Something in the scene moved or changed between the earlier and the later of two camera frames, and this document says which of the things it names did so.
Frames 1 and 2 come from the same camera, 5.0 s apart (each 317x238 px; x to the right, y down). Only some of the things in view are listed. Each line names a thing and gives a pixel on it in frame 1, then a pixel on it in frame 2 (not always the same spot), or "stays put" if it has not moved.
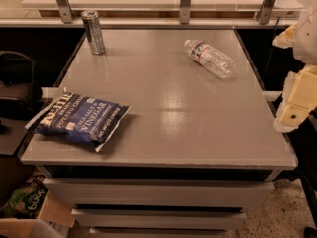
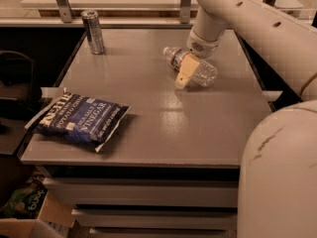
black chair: [19, 92] stays put
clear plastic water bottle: [210, 58] → [206, 73]
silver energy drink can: [92, 25] stays put
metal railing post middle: [185, 3] stays put
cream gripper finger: [299, 99] → [201, 48]
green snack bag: [27, 201] stays put
